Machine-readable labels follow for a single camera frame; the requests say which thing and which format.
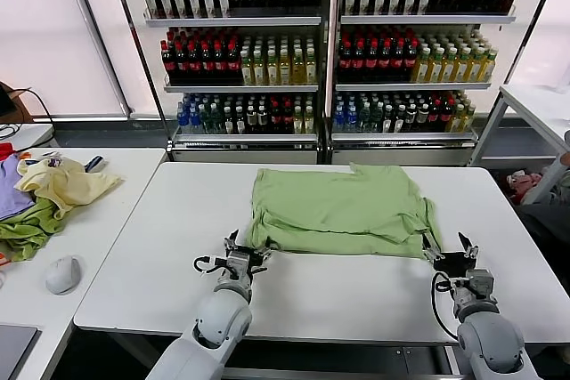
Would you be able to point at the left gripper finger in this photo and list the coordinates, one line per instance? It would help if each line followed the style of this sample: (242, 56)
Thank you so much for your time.
(265, 253)
(231, 243)

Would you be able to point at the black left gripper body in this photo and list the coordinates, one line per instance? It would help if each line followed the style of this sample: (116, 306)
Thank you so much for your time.
(256, 262)

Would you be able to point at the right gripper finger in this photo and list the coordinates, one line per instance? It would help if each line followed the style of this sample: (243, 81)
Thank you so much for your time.
(431, 250)
(469, 250)

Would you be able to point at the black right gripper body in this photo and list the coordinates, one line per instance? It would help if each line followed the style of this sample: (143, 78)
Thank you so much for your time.
(454, 264)

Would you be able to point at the light green t-shirt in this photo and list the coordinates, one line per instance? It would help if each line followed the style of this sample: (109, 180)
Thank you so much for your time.
(338, 202)

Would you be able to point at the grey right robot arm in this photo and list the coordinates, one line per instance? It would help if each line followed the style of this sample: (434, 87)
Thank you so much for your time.
(490, 344)

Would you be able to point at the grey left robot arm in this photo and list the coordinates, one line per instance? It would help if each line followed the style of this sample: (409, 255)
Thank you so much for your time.
(218, 317)

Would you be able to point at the grey clothes heap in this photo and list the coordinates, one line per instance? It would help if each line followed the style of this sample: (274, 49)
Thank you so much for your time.
(561, 186)

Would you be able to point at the pink cloth heap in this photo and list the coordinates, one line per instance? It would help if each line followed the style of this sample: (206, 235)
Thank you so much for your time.
(523, 182)

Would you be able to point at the small white label dark bottle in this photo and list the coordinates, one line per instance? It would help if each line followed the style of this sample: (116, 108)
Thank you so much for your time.
(387, 121)
(240, 122)
(228, 122)
(399, 121)

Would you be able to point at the small green soda bottle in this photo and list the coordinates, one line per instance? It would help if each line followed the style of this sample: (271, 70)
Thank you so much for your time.
(206, 122)
(217, 122)
(364, 121)
(376, 121)

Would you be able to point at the small grey label dark bottle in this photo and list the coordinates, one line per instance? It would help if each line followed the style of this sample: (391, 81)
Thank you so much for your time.
(422, 121)
(263, 122)
(410, 121)
(251, 122)

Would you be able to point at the blue water bottle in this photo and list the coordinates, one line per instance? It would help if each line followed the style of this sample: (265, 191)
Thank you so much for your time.
(194, 122)
(339, 121)
(182, 122)
(352, 121)

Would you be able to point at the small yellow drink bottle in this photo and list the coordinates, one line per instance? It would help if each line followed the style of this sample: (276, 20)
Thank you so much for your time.
(466, 122)
(297, 122)
(456, 123)
(308, 122)

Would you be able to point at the small red cap cola bottle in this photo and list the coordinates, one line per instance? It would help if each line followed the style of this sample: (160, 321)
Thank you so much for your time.
(445, 119)
(434, 121)
(276, 122)
(288, 122)

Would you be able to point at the blue white striped item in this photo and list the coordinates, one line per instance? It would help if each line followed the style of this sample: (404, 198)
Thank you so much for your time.
(95, 163)

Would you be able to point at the pale yellow shirt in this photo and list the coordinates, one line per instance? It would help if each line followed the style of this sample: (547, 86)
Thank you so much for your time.
(75, 184)

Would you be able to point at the white computer mouse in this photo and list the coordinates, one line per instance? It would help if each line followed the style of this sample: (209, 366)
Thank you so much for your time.
(63, 275)

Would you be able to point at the yellow juice bottle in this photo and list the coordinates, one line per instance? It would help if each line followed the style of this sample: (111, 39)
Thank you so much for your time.
(284, 69)
(422, 68)
(297, 69)
(310, 69)
(246, 69)
(475, 68)
(489, 68)
(258, 69)
(435, 68)
(463, 68)
(271, 69)
(449, 68)

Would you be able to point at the small printed paper tag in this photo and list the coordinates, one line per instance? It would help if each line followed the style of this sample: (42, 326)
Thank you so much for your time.
(53, 160)

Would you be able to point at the crumpled green garment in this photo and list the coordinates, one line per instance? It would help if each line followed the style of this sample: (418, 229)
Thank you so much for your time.
(26, 233)

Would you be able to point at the orange cloth scrap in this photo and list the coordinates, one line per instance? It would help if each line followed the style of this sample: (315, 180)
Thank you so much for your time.
(26, 157)

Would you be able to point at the purple shirt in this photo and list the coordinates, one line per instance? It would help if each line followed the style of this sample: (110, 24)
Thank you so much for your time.
(11, 193)

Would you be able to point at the red orange small item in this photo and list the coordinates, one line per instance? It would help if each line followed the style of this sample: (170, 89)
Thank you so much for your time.
(3, 260)

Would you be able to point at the grey laptop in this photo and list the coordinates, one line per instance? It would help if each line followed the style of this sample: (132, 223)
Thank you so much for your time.
(15, 349)

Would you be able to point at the red cloth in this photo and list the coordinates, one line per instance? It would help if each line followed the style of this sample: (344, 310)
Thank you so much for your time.
(5, 151)

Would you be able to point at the brown cardboard box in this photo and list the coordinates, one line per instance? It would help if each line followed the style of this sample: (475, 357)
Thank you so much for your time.
(23, 106)

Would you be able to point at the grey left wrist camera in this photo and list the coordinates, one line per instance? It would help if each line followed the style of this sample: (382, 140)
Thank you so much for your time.
(238, 261)

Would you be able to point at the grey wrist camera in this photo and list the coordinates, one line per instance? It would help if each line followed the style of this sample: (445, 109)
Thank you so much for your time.
(238, 261)
(481, 282)

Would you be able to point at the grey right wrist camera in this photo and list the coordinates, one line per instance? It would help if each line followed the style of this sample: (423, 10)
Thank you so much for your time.
(481, 282)

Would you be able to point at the white frame table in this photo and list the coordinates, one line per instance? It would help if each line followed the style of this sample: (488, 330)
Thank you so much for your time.
(530, 104)

